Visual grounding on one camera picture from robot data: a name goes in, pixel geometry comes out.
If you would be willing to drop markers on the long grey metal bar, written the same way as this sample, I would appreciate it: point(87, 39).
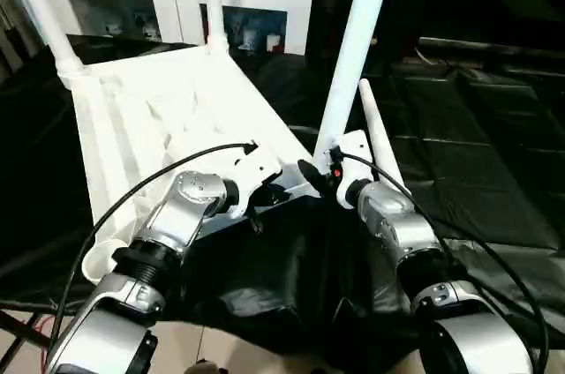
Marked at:
point(463, 44)

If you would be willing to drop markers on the black rod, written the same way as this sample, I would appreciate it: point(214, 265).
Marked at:
point(22, 325)

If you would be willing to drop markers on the black plastic mat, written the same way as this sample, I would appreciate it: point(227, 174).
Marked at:
point(287, 268)

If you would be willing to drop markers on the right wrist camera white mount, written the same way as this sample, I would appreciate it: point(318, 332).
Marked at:
point(353, 144)

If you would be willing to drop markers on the white plastic table top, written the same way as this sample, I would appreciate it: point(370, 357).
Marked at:
point(176, 96)

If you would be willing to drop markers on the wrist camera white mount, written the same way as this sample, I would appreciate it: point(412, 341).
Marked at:
point(251, 166)
point(353, 144)

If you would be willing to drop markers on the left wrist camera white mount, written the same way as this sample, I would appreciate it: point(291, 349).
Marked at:
point(251, 166)

